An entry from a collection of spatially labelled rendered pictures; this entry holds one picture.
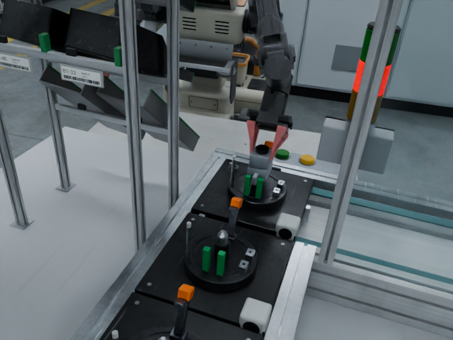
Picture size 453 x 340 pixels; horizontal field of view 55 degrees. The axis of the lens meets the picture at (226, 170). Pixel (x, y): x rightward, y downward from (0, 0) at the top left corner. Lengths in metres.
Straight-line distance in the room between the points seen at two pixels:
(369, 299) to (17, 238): 0.80
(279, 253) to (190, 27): 1.05
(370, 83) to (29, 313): 0.75
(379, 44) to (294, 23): 3.30
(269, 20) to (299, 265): 0.56
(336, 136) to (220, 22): 0.97
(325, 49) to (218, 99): 2.37
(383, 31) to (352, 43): 3.33
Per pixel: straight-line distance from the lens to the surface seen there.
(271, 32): 1.06
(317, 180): 1.15
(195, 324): 0.76
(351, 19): 3.98
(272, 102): 0.99
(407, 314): 0.98
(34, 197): 1.26
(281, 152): 1.22
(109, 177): 1.30
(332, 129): 0.78
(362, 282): 0.93
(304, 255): 0.93
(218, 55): 1.68
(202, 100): 1.79
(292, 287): 0.86
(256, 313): 0.76
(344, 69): 4.08
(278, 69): 0.94
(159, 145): 1.45
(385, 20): 0.70
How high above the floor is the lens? 1.57
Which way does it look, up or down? 32 degrees down
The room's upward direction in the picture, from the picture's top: 4 degrees clockwise
